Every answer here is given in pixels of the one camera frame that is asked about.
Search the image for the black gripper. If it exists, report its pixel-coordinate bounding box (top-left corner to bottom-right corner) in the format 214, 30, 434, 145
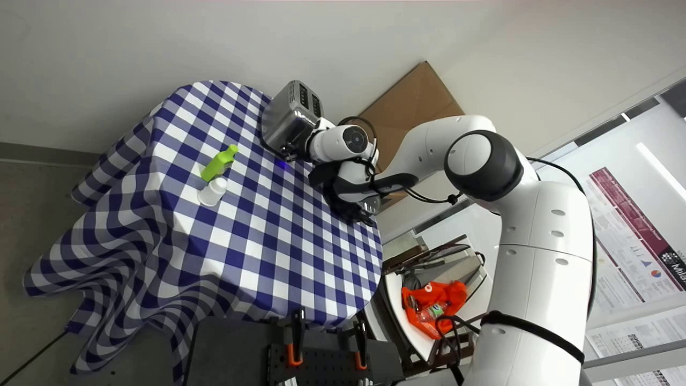
290, 130, 318, 163

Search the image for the silver two-slot toaster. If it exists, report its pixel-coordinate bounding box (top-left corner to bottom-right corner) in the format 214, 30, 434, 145
259, 79, 324, 161

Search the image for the small green bottle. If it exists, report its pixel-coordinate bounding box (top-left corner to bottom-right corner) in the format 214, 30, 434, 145
199, 144, 243, 184

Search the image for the small white bottle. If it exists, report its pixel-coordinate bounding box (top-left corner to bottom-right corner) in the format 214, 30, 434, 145
196, 175, 229, 209

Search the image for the brown cardboard sheet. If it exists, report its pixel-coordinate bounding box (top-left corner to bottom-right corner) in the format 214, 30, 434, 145
356, 60, 467, 145

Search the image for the blue white checked tablecloth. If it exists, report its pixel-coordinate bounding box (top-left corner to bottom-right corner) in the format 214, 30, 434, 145
21, 79, 386, 383

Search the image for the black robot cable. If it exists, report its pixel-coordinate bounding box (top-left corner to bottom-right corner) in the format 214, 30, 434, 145
394, 155, 599, 317

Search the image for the black wire rack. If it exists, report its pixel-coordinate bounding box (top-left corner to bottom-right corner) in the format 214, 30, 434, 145
384, 234, 491, 296

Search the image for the black clamp orange handle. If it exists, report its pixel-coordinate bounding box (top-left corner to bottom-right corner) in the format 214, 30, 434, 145
282, 309, 307, 368
349, 320, 370, 373

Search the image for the wall poster red header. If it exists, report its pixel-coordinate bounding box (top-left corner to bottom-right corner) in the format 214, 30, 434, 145
588, 168, 686, 302

